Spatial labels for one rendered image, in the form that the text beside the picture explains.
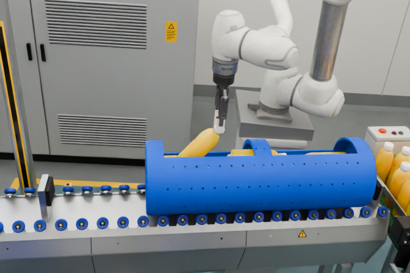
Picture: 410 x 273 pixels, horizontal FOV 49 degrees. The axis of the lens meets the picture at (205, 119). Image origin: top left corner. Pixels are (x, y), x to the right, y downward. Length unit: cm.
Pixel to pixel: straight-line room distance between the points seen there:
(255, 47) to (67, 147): 243
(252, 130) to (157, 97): 123
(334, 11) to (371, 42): 285
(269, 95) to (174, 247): 86
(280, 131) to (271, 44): 88
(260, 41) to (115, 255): 98
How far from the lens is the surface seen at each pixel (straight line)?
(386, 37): 476
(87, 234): 179
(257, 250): 191
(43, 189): 177
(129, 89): 325
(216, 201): 168
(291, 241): 192
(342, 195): 182
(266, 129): 219
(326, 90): 208
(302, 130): 223
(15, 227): 181
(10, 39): 188
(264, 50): 140
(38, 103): 347
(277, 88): 217
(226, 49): 146
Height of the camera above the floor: 218
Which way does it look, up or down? 30 degrees down
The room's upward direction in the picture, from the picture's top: 4 degrees clockwise
